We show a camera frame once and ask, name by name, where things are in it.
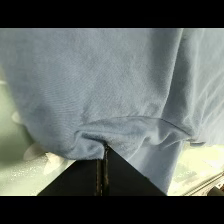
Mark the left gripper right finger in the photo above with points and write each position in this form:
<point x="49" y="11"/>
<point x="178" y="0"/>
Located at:
<point x="128" y="180"/>

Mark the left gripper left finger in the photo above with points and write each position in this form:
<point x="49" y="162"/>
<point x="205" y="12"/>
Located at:
<point x="80" y="181"/>

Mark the blue T-shirt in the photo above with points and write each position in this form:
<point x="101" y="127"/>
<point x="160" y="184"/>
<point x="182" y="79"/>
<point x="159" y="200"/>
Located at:
<point x="106" y="83"/>

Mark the silver frame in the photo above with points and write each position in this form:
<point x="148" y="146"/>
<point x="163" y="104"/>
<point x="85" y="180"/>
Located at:
<point x="207" y="186"/>

